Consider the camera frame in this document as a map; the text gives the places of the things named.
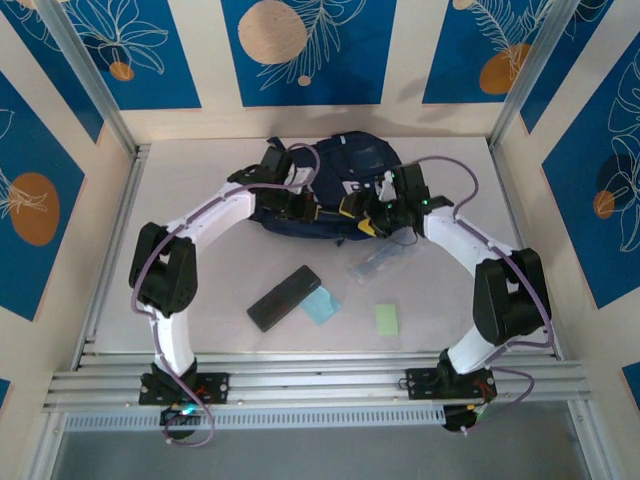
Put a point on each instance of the clear plastic pen pouch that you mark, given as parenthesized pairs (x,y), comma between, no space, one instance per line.
(380,260)

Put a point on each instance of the navy blue backpack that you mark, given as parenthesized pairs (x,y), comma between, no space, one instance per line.
(330,165)

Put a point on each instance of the black pencil case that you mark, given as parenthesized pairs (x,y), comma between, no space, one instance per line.
(282,297)

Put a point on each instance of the light blue sticky pad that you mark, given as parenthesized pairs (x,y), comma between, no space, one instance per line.
(322,307)

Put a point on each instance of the light green sticky pad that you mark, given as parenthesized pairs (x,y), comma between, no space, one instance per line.
(387,320)

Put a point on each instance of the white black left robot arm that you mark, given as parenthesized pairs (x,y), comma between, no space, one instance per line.
(165,275)

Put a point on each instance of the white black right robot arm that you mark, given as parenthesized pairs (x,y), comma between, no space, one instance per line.
(510,300)

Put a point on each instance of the black controller board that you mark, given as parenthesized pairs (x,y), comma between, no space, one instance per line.
(457,417)
(172,415)

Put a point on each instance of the aluminium side rail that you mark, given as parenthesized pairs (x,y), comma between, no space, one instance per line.
(504,175)
(107,280)

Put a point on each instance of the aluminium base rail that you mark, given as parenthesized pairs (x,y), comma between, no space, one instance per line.
(320,380)

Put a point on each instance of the aluminium frame post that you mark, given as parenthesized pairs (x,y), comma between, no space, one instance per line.
(532,75)
(90,80)

